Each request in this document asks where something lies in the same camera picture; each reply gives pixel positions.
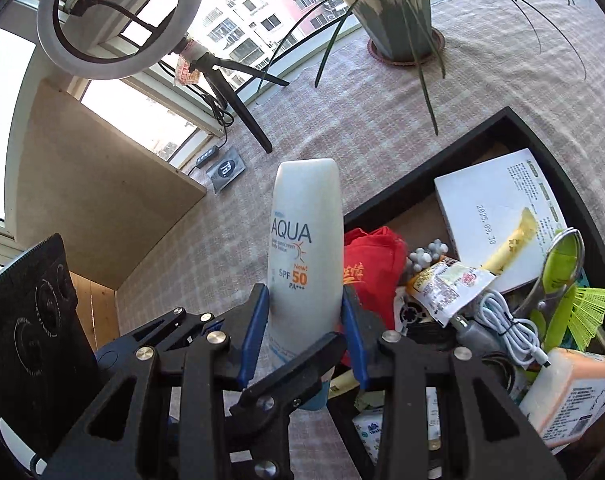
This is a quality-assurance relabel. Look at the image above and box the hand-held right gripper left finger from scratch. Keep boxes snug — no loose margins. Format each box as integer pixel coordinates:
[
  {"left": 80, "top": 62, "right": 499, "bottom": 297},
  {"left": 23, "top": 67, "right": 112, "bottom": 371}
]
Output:
[{"left": 42, "top": 282, "right": 270, "bottom": 480}]

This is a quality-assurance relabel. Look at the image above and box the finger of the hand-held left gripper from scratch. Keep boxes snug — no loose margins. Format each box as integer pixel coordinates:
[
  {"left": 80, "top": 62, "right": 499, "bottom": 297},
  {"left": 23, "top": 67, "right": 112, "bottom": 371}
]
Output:
[
  {"left": 226, "top": 332, "right": 349, "bottom": 480},
  {"left": 95, "top": 307, "right": 220, "bottom": 376}
]

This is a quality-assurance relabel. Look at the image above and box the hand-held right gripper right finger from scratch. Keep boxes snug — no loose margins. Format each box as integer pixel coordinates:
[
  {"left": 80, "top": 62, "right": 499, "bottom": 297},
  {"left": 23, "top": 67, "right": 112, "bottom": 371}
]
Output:
[{"left": 341, "top": 285, "right": 568, "bottom": 480}]

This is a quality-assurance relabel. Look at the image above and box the printed sauce packet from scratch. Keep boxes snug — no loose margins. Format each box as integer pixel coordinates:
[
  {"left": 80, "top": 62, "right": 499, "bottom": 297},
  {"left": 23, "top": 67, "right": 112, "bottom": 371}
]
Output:
[{"left": 407, "top": 257, "right": 497, "bottom": 328}]

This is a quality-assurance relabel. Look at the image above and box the white sunscreen bottle blue cap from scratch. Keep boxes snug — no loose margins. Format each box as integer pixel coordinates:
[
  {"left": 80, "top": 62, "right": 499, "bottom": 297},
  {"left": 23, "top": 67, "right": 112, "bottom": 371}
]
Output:
[{"left": 266, "top": 158, "right": 344, "bottom": 411}]

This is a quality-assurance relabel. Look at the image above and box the black tray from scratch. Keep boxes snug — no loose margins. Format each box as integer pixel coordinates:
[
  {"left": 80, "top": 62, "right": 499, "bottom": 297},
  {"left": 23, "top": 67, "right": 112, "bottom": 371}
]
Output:
[{"left": 327, "top": 106, "right": 605, "bottom": 480}]

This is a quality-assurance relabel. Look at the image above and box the white cable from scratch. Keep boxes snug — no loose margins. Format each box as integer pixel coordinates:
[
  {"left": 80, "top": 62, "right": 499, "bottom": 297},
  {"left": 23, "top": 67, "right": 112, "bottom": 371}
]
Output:
[{"left": 455, "top": 290, "right": 551, "bottom": 368}]

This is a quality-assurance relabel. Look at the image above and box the metal spring clamp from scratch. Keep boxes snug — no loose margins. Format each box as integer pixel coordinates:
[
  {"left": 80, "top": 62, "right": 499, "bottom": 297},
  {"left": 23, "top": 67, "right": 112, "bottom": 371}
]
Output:
[{"left": 513, "top": 227, "right": 586, "bottom": 351}]

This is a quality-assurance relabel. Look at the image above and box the small white round gadget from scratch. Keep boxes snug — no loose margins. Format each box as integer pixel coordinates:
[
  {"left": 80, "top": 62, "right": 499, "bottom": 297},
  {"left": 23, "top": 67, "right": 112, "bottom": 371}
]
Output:
[{"left": 395, "top": 295, "right": 433, "bottom": 333}]

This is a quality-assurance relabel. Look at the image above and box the wooden side panel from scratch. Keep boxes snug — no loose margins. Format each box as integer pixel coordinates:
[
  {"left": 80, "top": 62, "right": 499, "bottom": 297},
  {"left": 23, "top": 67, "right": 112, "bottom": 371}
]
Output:
[{"left": 70, "top": 270, "right": 120, "bottom": 351}]

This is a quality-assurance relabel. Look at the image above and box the red cloth bag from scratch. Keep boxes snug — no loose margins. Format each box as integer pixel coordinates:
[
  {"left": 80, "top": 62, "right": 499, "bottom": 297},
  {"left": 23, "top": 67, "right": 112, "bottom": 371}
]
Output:
[{"left": 343, "top": 226, "right": 408, "bottom": 368}]

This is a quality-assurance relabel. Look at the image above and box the blue white tissue packet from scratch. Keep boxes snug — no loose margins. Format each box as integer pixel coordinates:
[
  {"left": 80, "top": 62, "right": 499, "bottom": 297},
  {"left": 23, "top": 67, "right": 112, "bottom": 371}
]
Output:
[{"left": 353, "top": 400, "right": 441, "bottom": 461}]

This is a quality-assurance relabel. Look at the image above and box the white bead cluster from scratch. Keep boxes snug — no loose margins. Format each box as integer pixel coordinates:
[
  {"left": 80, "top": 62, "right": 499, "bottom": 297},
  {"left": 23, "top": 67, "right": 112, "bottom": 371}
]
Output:
[{"left": 407, "top": 241, "right": 448, "bottom": 271}]

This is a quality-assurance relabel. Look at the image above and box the brown fibreboard panel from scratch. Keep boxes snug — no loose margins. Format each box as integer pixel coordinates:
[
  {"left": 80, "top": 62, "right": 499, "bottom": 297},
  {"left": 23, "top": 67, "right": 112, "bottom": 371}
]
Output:
[{"left": 15, "top": 80, "right": 207, "bottom": 291}]

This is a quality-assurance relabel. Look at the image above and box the yellow stick packet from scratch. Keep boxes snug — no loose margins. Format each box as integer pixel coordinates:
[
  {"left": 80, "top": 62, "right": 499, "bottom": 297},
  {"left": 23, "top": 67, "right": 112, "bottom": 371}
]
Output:
[{"left": 483, "top": 207, "right": 539, "bottom": 273}]

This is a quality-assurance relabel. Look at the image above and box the white printed box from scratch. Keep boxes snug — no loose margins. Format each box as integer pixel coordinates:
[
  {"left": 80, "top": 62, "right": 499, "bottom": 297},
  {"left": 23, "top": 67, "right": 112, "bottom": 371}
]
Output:
[{"left": 434, "top": 148, "right": 568, "bottom": 295}]

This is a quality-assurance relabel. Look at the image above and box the checked tablecloth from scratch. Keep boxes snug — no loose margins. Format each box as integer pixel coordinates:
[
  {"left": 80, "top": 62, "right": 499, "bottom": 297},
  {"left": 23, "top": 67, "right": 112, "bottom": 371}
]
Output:
[{"left": 115, "top": 0, "right": 605, "bottom": 361}]

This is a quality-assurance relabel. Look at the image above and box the orange white tissue pack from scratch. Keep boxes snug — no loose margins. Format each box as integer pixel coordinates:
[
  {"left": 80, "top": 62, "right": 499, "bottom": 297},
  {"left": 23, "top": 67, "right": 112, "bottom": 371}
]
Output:
[{"left": 519, "top": 347, "right": 605, "bottom": 448}]

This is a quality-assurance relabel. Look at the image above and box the black tripod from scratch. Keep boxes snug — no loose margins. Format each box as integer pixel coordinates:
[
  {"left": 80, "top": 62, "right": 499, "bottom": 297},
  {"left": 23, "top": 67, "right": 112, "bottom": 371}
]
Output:
[{"left": 180, "top": 35, "right": 290, "bottom": 154}]

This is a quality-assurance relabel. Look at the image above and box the green shuttlecock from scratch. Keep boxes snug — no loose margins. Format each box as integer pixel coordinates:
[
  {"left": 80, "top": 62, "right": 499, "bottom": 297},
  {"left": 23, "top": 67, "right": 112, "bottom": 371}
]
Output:
[{"left": 530, "top": 240, "right": 605, "bottom": 353}]

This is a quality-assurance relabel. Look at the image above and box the red pot saucer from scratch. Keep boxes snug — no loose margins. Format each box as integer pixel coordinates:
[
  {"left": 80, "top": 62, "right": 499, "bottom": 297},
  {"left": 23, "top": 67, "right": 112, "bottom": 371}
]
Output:
[{"left": 367, "top": 27, "right": 446, "bottom": 66}]

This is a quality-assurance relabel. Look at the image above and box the grey plant pot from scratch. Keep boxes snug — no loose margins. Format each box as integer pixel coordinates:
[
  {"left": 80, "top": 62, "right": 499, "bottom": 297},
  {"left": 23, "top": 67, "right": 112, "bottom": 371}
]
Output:
[{"left": 339, "top": 0, "right": 432, "bottom": 63}]

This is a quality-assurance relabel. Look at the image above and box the black ring light cable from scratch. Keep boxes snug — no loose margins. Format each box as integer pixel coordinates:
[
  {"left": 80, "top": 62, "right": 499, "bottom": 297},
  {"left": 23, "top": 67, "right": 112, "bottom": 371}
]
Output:
[{"left": 160, "top": 60, "right": 233, "bottom": 171}]

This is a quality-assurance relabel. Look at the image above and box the white window frame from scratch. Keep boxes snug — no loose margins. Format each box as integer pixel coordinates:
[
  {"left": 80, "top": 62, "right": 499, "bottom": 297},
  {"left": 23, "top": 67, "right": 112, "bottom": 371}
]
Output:
[{"left": 0, "top": 0, "right": 228, "bottom": 261}]

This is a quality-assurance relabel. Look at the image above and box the white ring light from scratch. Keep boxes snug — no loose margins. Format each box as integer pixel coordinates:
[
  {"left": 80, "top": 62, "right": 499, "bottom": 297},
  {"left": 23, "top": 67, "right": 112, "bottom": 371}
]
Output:
[{"left": 36, "top": 0, "right": 206, "bottom": 81}]

